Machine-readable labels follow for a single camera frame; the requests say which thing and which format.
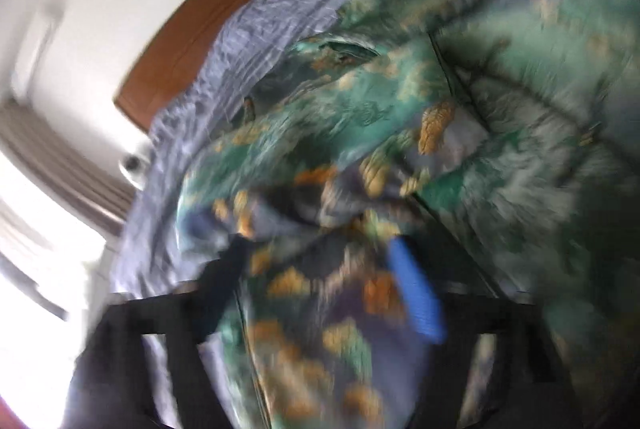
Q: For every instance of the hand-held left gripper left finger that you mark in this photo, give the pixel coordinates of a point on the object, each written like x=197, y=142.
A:
x=225, y=276

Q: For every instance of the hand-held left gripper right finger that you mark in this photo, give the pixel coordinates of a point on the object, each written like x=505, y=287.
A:
x=416, y=291

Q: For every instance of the green printed padded jacket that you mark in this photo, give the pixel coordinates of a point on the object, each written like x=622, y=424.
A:
x=450, y=134

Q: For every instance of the white round fan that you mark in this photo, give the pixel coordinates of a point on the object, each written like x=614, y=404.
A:
x=133, y=165

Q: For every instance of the bright window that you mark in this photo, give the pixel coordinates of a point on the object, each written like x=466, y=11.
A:
x=35, y=289

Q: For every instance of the beige curtain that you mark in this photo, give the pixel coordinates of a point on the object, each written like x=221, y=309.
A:
x=65, y=159

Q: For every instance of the blue checkered bed sheet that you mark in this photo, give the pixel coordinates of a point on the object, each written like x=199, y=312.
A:
x=240, y=59

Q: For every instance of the wooden bed headboard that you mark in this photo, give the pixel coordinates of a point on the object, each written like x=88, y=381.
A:
x=200, y=29

